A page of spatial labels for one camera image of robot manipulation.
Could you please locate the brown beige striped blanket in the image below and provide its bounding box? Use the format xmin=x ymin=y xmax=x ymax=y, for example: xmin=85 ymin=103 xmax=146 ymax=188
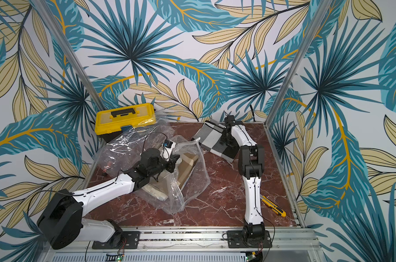
xmin=142 ymin=153 xmax=199 ymax=201

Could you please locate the clear plastic vacuum bag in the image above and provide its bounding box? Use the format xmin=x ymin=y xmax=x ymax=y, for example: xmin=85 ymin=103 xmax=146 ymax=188
xmin=94 ymin=119 xmax=210 ymax=215

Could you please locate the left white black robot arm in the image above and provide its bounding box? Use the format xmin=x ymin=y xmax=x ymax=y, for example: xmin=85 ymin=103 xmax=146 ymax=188
xmin=37 ymin=148 xmax=180 ymax=250

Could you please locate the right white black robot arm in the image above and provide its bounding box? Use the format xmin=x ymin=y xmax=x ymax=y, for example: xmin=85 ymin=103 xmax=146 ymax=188
xmin=221 ymin=115 xmax=265 ymax=246

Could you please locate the yellow black toolbox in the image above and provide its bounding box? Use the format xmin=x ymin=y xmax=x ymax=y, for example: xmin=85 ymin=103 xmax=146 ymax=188
xmin=95 ymin=103 xmax=156 ymax=135

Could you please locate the yellow utility knife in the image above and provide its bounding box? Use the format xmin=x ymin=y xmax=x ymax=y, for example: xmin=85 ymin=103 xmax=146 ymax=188
xmin=260 ymin=195 xmax=287 ymax=217

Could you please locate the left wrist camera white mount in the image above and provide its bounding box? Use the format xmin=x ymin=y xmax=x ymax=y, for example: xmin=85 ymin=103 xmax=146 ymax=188
xmin=161 ymin=140 xmax=176 ymax=161

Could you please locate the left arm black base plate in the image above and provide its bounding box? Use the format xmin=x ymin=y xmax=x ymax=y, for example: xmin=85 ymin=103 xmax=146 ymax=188
xmin=92 ymin=231 xmax=140 ymax=250

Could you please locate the aluminium front rail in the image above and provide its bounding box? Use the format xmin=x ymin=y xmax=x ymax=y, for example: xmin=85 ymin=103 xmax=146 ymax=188
xmin=38 ymin=227 xmax=326 ymax=262

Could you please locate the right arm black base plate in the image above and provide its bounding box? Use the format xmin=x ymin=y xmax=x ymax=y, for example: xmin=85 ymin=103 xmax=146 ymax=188
xmin=226 ymin=230 xmax=272 ymax=249

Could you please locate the left aluminium corner post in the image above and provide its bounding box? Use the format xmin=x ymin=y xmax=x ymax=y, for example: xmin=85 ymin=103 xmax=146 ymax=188
xmin=33 ymin=0 xmax=105 ymax=111

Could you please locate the aluminium corner post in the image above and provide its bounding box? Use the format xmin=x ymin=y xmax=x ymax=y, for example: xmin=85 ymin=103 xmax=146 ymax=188
xmin=265 ymin=1 xmax=331 ymax=130
xmin=33 ymin=0 xmax=105 ymax=111

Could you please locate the right aluminium corner post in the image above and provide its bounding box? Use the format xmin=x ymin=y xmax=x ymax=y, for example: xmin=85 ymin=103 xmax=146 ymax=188
xmin=265 ymin=1 xmax=331 ymax=130

